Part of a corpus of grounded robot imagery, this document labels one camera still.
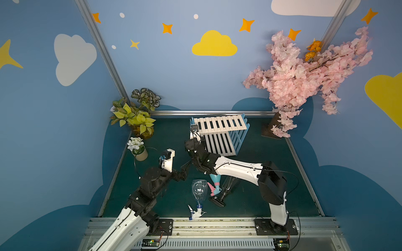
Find clear spray bottle blue trigger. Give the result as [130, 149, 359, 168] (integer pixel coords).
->
[187, 179, 208, 220]

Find blue white slatted shelf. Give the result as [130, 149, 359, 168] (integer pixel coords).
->
[190, 114, 250, 156]

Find teal pink spray bottle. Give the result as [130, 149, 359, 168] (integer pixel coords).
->
[207, 174, 222, 196]

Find dark transparent spray bottle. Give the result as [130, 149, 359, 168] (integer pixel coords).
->
[209, 176, 240, 207]

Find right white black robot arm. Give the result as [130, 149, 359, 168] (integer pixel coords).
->
[185, 138, 289, 227]

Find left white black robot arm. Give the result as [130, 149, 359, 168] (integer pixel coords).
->
[89, 161, 191, 251]

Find white flower small pot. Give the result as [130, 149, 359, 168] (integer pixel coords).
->
[127, 137, 148, 161]

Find yellow green leafy potted plant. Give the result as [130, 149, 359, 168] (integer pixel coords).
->
[110, 88, 161, 140]

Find left green circuit board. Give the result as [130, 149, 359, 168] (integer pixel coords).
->
[141, 239, 160, 248]

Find green circuit board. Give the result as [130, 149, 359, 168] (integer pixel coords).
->
[273, 238, 290, 251]
[141, 239, 160, 248]

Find pink cherry blossom tree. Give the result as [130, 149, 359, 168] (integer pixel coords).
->
[243, 27, 373, 138]

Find right green circuit board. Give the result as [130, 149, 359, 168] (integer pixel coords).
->
[273, 238, 290, 251]

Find orange artificial flower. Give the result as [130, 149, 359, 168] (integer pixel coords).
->
[305, 40, 322, 62]

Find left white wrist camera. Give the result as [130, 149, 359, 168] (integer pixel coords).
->
[159, 149, 175, 173]

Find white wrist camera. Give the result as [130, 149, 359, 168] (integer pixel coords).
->
[159, 149, 175, 173]
[190, 124, 201, 141]

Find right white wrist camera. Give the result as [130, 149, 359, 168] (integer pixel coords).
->
[190, 124, 201, 141]

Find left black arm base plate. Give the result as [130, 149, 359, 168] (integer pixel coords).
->
[148, 219, 174, 236]

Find aluminium front rail frame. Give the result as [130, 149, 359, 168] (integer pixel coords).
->
[77, 216, 352, 251]

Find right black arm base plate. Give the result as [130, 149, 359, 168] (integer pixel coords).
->
[254, 218, 299, 236]

